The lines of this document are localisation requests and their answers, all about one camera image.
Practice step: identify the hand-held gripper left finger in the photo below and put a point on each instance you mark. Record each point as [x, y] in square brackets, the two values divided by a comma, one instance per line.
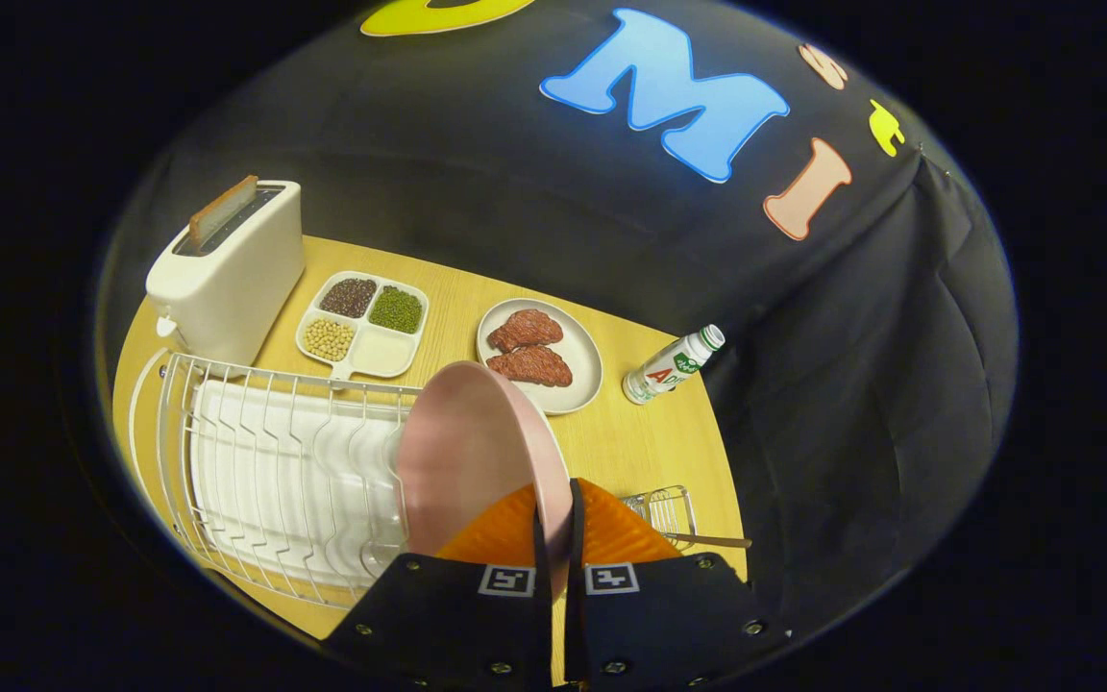
[543, 625]

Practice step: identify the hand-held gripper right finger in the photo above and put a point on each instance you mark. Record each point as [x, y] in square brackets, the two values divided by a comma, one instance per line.
[577, 625]

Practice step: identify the pink plate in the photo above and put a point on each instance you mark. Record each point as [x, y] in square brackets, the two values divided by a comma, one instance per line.
[467, 452]

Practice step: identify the beige round plate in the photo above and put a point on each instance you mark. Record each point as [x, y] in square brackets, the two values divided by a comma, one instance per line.
[582, 375]

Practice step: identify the brown meat slice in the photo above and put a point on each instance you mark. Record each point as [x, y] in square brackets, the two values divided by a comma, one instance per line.
[532, 366]
[525, 330]

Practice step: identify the white drink bottle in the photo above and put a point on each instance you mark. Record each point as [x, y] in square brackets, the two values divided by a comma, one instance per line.
[669, 370]

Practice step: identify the pile of green beans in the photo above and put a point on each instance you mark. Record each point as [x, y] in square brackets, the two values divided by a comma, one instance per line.
[396, 309]

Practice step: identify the white divided tray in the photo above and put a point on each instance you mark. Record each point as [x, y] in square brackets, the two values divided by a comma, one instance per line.
[364, 324]

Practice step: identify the pile of yellow soybeans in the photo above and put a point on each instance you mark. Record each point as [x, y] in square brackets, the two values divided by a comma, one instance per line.
[329, 339]

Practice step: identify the pile of dark beans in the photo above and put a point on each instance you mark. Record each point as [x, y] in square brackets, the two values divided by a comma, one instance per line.
[349, 297]

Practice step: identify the white toaster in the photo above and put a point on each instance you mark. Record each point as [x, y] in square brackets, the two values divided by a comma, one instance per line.
[227, 288]

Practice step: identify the brown toast slice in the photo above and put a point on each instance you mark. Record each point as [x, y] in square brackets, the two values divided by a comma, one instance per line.
[222, 211]

